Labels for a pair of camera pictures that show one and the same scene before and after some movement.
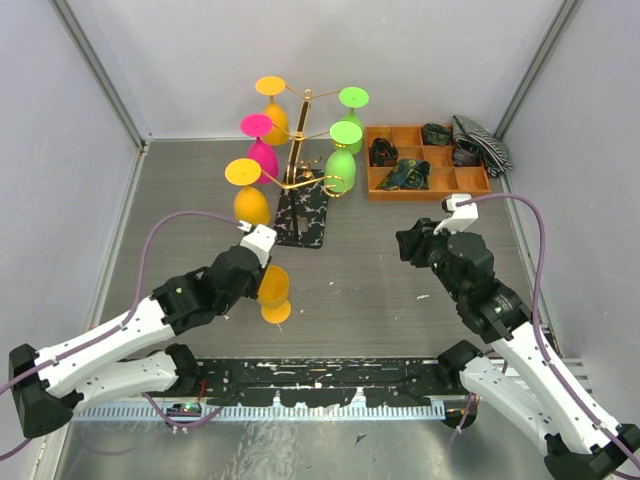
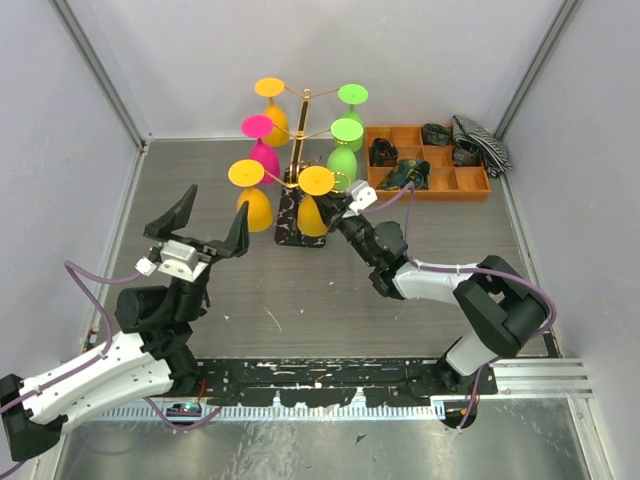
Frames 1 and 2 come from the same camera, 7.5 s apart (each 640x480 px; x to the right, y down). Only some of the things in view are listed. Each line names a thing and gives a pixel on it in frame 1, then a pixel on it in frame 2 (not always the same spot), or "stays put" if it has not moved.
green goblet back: x=341 y=171 stays put
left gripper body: x=252 y=290 → x=205 y=254
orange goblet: x=279 y=134 stays put
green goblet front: x=354 y=97 stays put
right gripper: x=414 y=241 → x=333 y=207
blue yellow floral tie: x=407 y=174 stays put
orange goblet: x=249 y=204 stays put
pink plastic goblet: x=257 y=125 stays put
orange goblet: x=273 y=294 → x=311 y=219
